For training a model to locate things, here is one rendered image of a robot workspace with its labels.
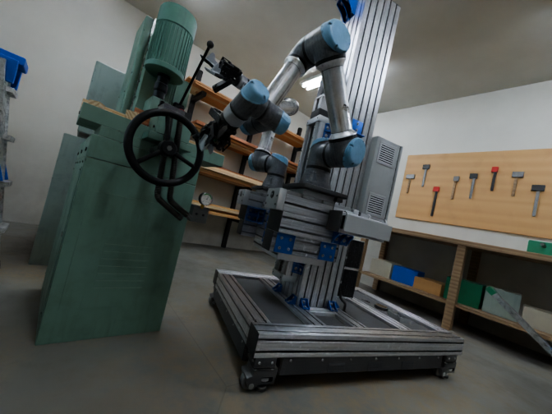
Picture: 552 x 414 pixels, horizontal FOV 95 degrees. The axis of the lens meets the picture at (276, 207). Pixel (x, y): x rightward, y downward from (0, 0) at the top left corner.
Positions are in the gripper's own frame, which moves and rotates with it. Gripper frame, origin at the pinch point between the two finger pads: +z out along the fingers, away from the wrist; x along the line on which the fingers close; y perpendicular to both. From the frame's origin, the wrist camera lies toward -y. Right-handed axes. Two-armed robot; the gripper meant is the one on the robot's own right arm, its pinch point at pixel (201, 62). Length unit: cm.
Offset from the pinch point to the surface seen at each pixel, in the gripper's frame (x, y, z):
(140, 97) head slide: 2.7, -29.7, 18.3
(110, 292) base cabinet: 81, -77, 15
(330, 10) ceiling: -127, 72, -118
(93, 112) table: 35, -27, 35
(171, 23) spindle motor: -8.2, 5.3, 16.4
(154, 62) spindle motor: 4.1, -10.2, 18.9
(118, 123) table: 35, -28, 27
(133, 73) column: -13.0, -26.7, 22.3
